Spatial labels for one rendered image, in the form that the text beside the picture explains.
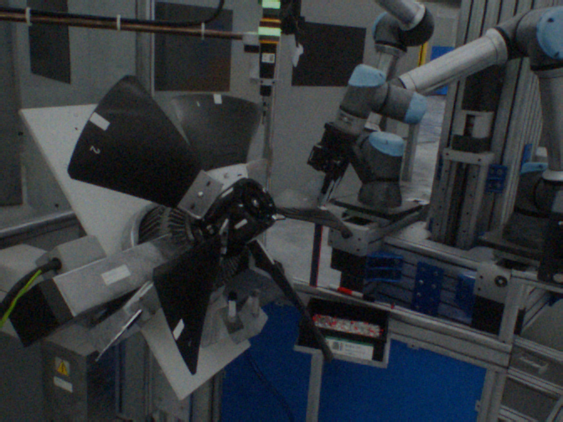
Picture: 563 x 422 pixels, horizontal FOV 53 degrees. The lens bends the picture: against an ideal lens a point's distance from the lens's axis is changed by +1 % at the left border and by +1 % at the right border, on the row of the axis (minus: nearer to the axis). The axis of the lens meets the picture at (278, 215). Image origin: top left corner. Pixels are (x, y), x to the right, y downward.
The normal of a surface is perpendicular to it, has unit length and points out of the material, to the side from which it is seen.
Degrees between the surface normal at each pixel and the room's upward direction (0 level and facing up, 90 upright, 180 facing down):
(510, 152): 90
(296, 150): 90
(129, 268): 50
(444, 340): 90
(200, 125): 41
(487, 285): 90
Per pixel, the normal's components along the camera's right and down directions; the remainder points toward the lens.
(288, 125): 0.62, 0.27
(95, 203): 0.71, -0.46
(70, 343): 0.07, -0.95
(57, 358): -0.49, 0.22
